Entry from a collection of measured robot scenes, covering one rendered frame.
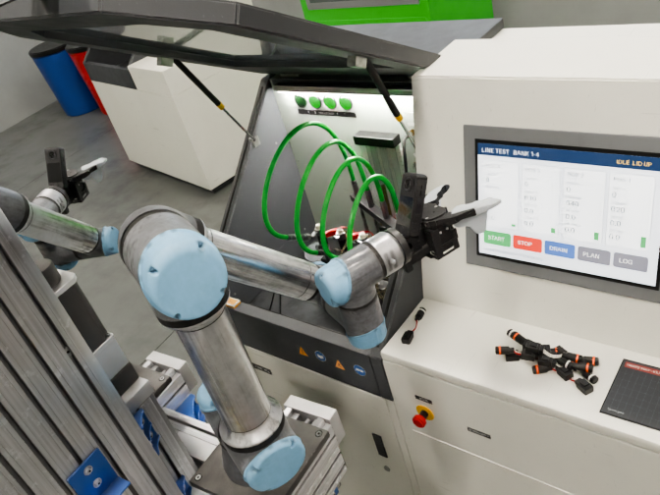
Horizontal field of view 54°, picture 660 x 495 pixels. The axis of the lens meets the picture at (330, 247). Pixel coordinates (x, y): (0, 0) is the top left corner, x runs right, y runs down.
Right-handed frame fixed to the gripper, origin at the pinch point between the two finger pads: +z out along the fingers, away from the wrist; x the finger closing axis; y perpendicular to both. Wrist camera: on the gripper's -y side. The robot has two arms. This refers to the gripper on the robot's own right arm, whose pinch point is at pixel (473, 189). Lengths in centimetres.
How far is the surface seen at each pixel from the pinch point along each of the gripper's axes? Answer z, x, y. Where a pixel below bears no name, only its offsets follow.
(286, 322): -28, -63, 42
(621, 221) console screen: 27.1, 8.4, 19.6
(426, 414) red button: -14, -23, 63
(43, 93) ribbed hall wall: -11, -788, 24
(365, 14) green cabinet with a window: 165, -298, 13
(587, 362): 13, 7, 48
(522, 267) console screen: 16.3, -11.8, 31.6
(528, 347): 5.0, -1.4, 42.8
